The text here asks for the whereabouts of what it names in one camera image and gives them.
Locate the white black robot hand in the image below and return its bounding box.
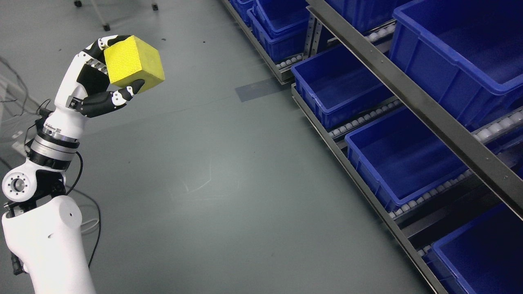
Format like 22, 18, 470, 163
42, 35, 145, 139

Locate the yellow foam block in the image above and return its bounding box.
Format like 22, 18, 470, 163
103, 36, 165, 93

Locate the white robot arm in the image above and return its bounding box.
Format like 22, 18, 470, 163
2, 117, 96, 294

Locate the metal shelf rack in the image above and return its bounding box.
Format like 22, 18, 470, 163
224, 0, 522, 294

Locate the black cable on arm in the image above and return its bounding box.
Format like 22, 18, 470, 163
65, 151, 102, 268

